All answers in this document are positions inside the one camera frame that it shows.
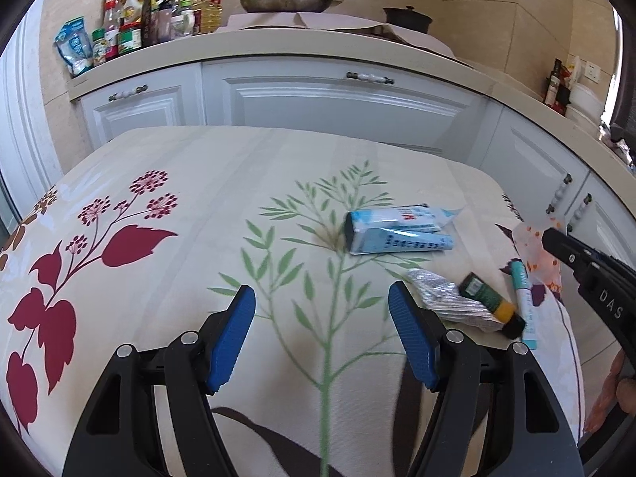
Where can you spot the blue white carton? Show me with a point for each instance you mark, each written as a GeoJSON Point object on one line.
{"type": "Point", "coordinates": [392, 217]}

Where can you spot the teal white pen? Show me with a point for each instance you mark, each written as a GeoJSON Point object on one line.
{"type": "Point", "coordinates": [524, 303]}

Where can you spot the white wall socket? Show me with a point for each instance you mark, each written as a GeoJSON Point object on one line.
{"type": "Point", "coordinates": [592, 70]}

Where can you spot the floral tablecloth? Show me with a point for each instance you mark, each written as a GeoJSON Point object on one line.
{"type": "Point", "coordinates": [198, 218]}

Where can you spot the blue white seasoning bag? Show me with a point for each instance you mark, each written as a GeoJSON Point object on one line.
{"type": "Point", "coordinates": [74, 47]}

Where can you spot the blue white tube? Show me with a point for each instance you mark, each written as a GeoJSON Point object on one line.
{"type": "Point", "coordinates": [402, 242]}

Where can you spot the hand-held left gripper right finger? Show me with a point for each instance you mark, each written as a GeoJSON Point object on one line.
{"type": "Point", "coordinates": [410, 338]}

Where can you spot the silver tube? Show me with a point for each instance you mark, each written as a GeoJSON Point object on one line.
{"type": "Point", "coordinates": [447, 298]}

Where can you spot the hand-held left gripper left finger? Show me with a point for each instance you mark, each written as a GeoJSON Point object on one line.
{"type": "Point", "coordinates": [231, 338]}

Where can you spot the dark curtain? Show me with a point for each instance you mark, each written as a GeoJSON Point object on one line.
{"type": "Point", "coordinates": [625, 84]}

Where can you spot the pink stove cover cloth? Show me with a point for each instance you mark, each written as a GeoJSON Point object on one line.
{"type": "Point", "coordinates": [308, 21]}
{"type": "Point", "coordinates": [427, 42]}

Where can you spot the white paper bag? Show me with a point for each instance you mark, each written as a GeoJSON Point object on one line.
{"type": "Point", "coordinates": [575, 69]}

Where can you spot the dark green yellow tube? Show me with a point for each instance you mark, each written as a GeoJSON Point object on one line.
{"type": "Point", "coordinates": [489, 300]}

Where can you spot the yellow cooking oil bottle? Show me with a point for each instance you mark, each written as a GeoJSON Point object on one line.
{"type": "Point", "coordinates": [208, 7]}

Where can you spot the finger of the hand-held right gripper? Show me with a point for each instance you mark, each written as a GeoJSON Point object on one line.
{"type": "Point", "coordinates": [564, 248]}

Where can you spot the black lidded pot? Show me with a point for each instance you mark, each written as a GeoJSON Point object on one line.
{"type": "Point", "coordinates": [406, 16]}

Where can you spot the red snack packets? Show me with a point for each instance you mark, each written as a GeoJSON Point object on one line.
{"type": "Point", "coordinates": [563, 99]}

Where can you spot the dark glass bottle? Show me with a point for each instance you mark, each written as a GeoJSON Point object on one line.
{"type": "Point", "coordinates": [551, 87]}

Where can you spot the group of condiment bottles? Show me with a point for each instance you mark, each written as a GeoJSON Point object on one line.
{"type": "Point", "coordinates": [144, 25]}

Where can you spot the orange patterned clear wrapper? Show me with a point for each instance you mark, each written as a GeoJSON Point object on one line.
{"type": "Point", "coordinates": [539, 271]}

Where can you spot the person's right hand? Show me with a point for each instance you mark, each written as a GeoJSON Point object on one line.
{"type": "Point", "coordinates": [623, 382]}

